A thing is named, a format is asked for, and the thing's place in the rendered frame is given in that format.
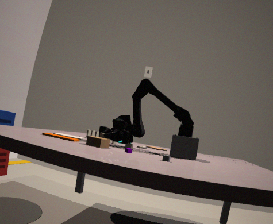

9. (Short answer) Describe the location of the purple block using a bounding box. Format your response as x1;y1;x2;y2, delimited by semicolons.
125;148;132;153

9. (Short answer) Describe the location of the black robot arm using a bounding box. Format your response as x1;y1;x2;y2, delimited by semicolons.
111;78;194;143

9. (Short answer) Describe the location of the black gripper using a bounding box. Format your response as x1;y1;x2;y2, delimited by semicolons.
99;126;130;144

